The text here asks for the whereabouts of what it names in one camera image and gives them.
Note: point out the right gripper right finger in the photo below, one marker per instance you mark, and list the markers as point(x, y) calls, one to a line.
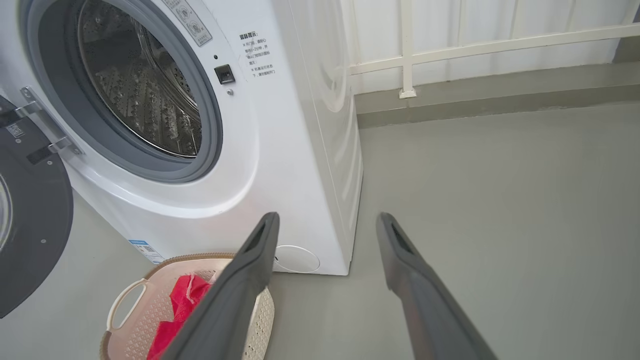
point(430, 310)

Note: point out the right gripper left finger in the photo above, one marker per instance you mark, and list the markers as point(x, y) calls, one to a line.
point(225, 310)

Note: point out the red and white garment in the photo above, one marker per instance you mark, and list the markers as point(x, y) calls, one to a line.
point(175, 320)

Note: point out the round glass washer door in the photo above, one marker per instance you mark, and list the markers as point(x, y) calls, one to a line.
point(35, 225)

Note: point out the cream perforated laundry basket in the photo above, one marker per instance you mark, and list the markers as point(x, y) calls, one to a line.
point(135, 335)

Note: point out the white front-load washing machine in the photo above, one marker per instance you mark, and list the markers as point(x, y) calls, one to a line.
point(280, 150)

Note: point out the perforated steel washer drum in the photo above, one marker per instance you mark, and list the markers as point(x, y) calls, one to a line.
point(140, 100)

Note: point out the black door latch slot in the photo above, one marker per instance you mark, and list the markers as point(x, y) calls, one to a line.
point(225, 74)

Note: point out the chrome door hinge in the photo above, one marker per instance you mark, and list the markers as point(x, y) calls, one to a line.
point(42, 122)

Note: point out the round white filter cover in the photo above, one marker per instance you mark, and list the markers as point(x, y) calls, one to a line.
point(297, 259)

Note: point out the blue energy label sticker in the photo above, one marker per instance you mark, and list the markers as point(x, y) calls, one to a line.
point(146, 251)

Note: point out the white metal railing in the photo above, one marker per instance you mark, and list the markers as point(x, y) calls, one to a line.
point(407, 50)

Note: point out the grey instruction label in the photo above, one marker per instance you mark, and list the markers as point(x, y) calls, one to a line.
point(189, 21)

